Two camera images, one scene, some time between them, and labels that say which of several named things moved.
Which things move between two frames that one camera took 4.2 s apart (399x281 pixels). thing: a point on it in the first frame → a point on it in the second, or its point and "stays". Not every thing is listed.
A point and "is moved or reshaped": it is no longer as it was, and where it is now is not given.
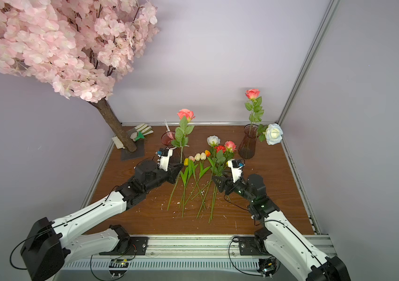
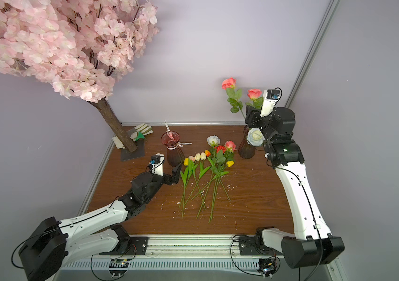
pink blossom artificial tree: [79, 47] stays
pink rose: [181, 140] → [234, 95]
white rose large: [272, 133] is moved or reshaped
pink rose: [255, 107] stays
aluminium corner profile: [331, 6] stays
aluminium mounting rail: [189, 253] stays
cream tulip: [192, 167] stays
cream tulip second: [202, 171] stays
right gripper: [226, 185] → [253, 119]
